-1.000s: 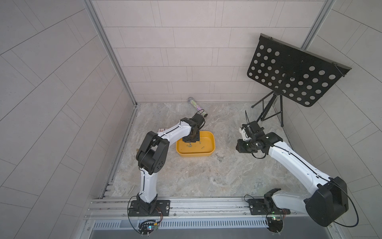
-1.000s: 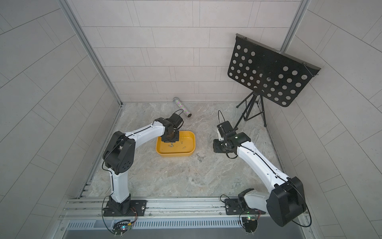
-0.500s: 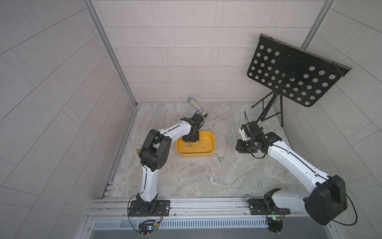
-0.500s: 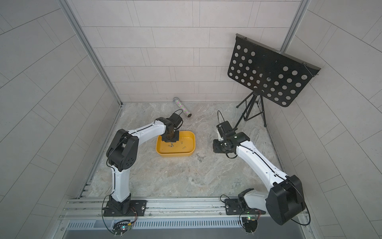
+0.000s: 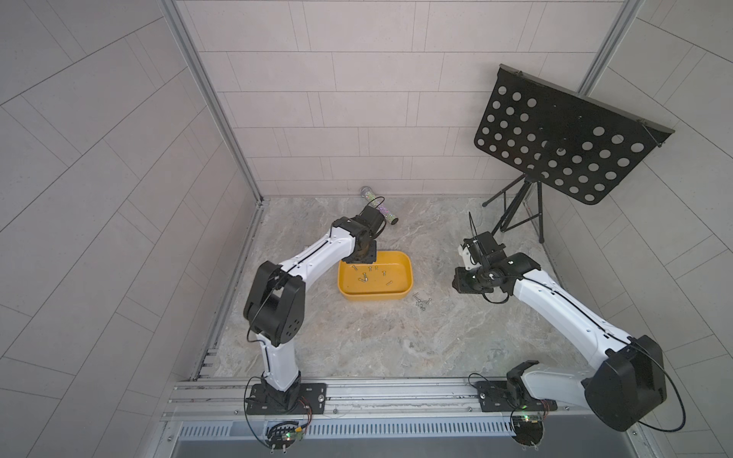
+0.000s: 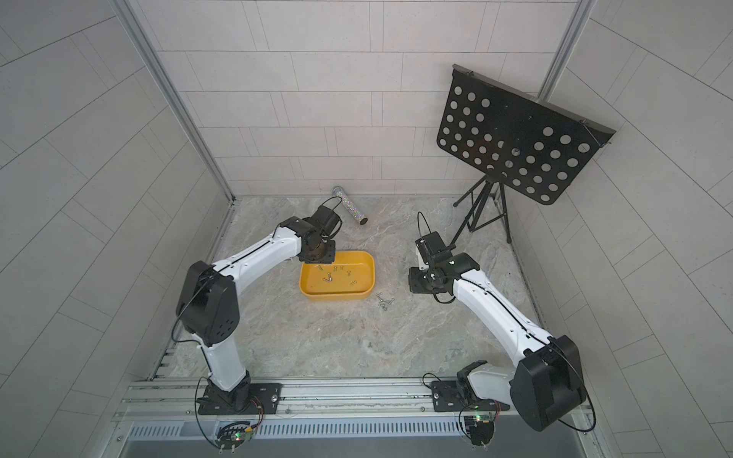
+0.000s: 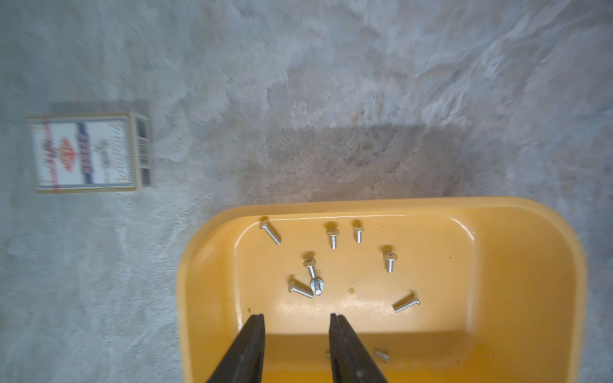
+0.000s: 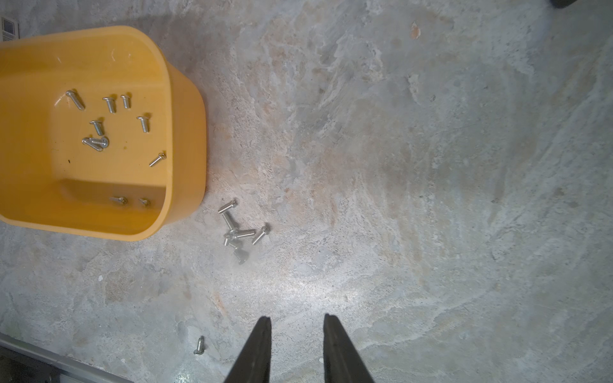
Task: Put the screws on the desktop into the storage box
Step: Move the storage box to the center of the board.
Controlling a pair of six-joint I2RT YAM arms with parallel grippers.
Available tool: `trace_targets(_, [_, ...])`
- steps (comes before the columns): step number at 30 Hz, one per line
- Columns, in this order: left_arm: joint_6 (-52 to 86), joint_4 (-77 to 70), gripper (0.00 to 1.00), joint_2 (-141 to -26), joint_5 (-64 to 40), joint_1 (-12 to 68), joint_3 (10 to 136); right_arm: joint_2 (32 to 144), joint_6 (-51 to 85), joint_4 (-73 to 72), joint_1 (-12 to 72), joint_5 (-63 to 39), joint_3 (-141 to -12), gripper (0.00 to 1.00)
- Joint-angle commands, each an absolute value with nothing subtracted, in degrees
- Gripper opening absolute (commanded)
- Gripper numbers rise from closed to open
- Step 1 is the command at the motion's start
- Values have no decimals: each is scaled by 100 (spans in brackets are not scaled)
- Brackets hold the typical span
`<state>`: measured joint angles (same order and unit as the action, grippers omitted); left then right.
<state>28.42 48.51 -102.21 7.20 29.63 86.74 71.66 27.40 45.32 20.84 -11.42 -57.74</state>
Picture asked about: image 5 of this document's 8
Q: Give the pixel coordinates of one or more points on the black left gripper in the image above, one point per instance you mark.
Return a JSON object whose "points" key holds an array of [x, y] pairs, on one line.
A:
{"points": [[370, 255]]}

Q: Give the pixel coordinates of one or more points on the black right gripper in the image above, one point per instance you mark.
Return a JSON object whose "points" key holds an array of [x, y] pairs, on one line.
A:
{"points": [[459, 283]]}

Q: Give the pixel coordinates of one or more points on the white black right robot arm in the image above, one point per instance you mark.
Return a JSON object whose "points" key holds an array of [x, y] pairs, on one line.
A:
{"points": [[626, 380]]}

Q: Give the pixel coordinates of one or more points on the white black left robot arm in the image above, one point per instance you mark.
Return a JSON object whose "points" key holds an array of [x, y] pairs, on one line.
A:
{"points": [[275, 306]]}

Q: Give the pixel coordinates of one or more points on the yellow plastic storage box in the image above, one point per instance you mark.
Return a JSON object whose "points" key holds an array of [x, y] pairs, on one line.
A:
{"points": [[398, 266]]}

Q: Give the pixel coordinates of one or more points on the rhinestone silver microphone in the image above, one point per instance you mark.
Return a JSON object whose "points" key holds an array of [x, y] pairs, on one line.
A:
{"points": [[378, 202]]}

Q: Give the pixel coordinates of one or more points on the silver screw cluster screw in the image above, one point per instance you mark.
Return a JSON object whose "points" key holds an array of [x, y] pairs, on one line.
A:
{"points": [[422, 304]]}

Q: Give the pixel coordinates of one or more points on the right green circuit board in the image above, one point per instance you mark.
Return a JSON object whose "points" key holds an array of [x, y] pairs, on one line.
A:
{"points": [[528, 430]]}

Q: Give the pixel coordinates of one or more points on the green circuit board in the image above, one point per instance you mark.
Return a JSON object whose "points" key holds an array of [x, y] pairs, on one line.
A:
{"points": [[283, 435], [528, 430]]}

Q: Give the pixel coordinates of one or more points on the black perforated music stand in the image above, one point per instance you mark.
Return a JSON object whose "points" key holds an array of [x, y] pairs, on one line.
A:
{"points": [[581, 148]]}

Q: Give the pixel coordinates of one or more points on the left green circuit board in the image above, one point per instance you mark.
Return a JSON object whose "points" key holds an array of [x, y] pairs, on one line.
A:
{"points": [[283, 435]]}

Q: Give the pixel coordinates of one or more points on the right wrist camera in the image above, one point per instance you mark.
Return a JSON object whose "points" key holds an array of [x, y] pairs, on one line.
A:
{"points": [[481, 250]]}

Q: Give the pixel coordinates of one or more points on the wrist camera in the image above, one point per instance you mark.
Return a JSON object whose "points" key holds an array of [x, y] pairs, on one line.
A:
{"points": [[481, 250], [373, 220]]}

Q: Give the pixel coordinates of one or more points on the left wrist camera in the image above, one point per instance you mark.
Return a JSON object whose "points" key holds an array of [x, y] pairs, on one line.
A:
{"points": [[373, 220]]}

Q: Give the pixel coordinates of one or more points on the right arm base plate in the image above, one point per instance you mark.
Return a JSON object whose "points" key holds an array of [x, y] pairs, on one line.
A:
{"points": [[502, 396]]}

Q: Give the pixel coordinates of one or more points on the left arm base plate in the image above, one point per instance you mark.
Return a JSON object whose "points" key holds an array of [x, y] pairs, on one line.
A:
{"points": [[263, 399]]}

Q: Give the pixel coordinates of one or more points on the aluminium rail frame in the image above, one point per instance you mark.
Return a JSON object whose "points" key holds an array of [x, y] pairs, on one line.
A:
{"points": [[361, 409]]}

